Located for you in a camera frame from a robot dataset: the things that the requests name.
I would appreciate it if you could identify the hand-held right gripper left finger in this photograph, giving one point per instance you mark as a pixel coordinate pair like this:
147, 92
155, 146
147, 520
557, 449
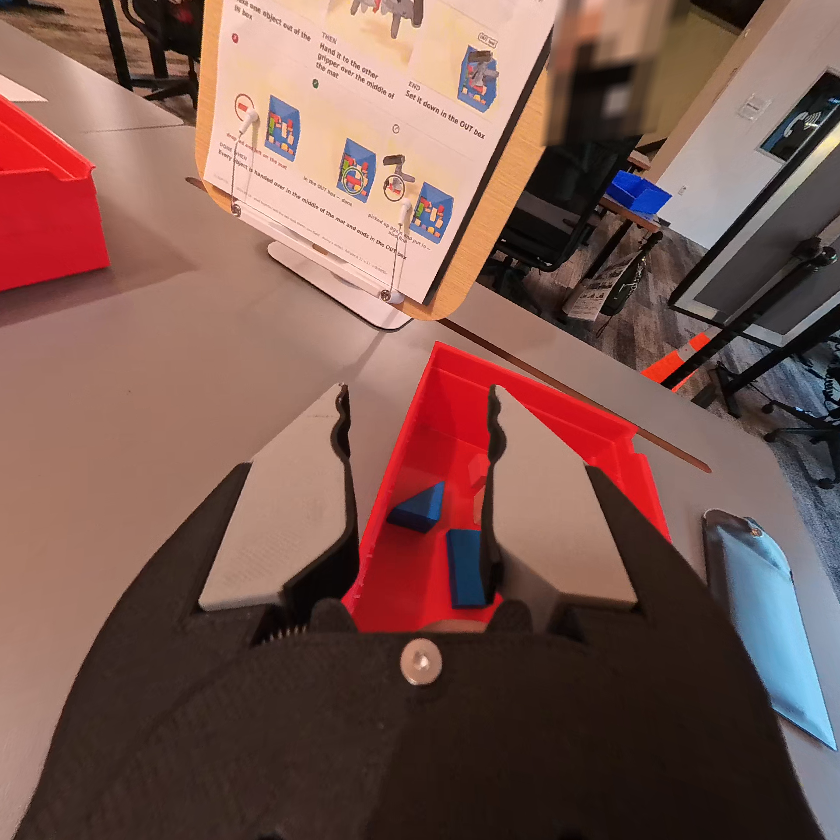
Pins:
275, 525

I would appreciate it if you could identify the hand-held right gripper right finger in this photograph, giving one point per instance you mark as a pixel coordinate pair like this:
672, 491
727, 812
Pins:
558, 525

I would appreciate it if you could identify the blue rectangular block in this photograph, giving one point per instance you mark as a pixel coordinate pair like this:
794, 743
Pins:
464, 568

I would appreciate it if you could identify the red plastic bin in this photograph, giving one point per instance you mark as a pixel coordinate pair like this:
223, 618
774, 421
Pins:
46, 216
426, 453

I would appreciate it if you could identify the red wooden block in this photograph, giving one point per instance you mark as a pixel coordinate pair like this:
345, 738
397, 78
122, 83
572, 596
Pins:
478, 469

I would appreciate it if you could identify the blue triangular block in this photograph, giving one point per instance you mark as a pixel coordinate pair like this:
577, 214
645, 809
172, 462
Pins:
417, 508

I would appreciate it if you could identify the orange striped barrier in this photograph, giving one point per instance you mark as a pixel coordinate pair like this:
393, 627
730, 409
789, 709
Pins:
676, 364

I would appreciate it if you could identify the silver foil pouch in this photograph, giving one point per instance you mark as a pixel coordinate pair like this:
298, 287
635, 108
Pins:
761, 610

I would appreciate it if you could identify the instruction sheet on wooden stand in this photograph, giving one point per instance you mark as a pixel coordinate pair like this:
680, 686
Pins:
354, 289

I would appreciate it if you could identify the black hanging bag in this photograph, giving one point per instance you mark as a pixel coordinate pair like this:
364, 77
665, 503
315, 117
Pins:
617, 282

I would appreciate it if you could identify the black office chair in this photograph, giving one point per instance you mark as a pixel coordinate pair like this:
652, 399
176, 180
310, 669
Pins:
551, 216
164, 39

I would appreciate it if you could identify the small wooden side table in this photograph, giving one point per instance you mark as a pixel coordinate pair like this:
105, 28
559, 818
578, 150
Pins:
627, 216

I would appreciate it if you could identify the white page holder clip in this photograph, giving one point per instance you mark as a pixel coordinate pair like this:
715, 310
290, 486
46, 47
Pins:
403, 210
248, 121

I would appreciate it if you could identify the grey board on stand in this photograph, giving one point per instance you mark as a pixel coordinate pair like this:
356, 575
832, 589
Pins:
774, 262

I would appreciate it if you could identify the blue plastic bin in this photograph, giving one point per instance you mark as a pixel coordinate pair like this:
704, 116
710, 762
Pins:
640, 193

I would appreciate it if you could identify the illustrated instruction sheet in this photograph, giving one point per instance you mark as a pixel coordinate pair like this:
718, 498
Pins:
367, 164

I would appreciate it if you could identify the blue phone sign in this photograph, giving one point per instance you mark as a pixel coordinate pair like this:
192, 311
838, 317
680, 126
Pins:
807, 124

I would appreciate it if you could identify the white paper sheet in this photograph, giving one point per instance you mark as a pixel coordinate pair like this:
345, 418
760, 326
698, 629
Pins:
19, 88

